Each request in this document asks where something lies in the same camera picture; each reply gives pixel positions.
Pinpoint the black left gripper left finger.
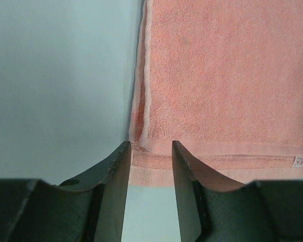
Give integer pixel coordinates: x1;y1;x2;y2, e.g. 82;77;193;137
0;141;131;241

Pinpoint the pink towel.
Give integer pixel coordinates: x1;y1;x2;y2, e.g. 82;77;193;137
129;1;303;187

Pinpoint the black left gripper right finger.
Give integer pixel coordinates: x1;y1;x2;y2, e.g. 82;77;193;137
172;141;303;242

